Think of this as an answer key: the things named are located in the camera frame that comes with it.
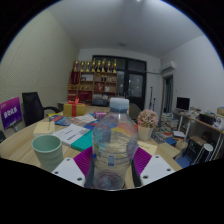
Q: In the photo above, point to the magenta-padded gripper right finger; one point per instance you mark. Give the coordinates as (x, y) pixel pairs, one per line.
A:
(145, 161)

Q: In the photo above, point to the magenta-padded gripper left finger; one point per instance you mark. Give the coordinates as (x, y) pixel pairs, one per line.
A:
(83, 161)

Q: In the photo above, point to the clear plastic water bottle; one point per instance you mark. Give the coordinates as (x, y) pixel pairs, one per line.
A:
(115, 150)

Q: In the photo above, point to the beige envelope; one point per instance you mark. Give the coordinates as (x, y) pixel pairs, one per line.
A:
(148, 147)

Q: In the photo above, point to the teal book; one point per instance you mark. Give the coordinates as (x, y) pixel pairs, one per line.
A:
(83, 141)

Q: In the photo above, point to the light wooden low stool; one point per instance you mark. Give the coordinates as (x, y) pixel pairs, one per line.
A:
(170, 150)

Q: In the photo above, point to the white printed paper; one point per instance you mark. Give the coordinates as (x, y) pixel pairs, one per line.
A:
(70, 133)

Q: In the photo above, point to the pale green cup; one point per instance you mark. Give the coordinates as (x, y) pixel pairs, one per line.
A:
(50, 158)

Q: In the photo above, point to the stack of books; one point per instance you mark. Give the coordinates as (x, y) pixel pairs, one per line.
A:
(170, 123)

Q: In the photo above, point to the pink box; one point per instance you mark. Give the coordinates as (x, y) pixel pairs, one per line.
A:
(100, 115)

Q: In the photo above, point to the beige upholstered chair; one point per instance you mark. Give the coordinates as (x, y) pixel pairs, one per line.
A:
(135, 111)

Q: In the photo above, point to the beige notepad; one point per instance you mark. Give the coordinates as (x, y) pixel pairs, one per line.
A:
(43, 128)

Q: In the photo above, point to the yellow gift box red ribbon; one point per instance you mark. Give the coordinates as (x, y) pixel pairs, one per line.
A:
(74, 110)

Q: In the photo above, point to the black tripod stand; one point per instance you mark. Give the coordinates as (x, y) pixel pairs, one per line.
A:
(151, 100)

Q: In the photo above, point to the white round stool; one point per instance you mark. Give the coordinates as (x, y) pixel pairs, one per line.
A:
(207, 148)

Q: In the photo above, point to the black computer monitor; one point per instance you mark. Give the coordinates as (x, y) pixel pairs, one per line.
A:
(183, 103)

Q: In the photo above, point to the cluttered wooden side desk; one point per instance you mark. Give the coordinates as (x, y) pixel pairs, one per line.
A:
(206, 125)

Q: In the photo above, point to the black office chair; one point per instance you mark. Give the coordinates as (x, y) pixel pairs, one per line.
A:
(31, 106)

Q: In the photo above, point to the wooden shelf unit with trophies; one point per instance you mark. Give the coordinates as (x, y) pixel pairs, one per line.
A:
(93, 83)

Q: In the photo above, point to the purple sign board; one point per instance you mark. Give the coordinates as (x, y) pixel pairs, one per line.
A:
(10, 113)

